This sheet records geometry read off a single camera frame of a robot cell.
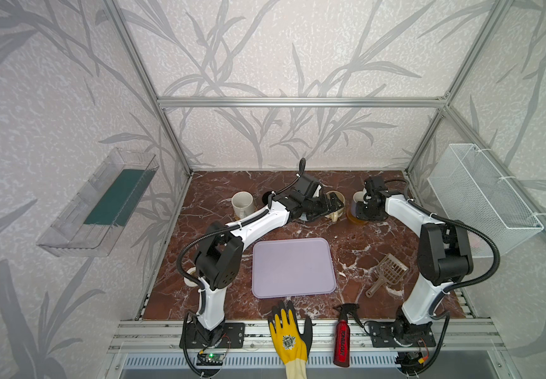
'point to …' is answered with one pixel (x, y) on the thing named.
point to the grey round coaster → (304, 216)
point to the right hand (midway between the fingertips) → (362, 207)
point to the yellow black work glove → (292, 343)
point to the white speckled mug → (243, 204)
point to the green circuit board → (210, 359)
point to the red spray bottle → (342, 334)
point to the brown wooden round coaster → (353, 219)
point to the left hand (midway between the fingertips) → (340, 203)
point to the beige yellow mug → (338, 213)
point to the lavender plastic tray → (292, 267)
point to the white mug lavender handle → (359, 196)
